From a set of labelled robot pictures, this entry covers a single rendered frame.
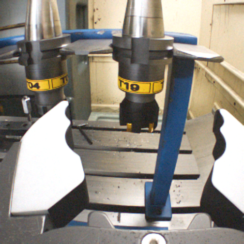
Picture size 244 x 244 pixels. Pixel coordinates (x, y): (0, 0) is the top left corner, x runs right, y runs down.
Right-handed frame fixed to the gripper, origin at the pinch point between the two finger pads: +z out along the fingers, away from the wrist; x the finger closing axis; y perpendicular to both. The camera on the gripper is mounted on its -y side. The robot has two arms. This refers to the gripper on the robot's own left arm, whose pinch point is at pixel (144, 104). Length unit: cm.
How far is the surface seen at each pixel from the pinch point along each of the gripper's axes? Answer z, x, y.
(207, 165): 36, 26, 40
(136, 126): 7.3, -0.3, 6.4
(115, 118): 101, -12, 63
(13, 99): 69, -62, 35
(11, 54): 7.5, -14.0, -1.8
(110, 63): 107, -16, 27
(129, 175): 22.6, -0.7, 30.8
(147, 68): 7.4, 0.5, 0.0
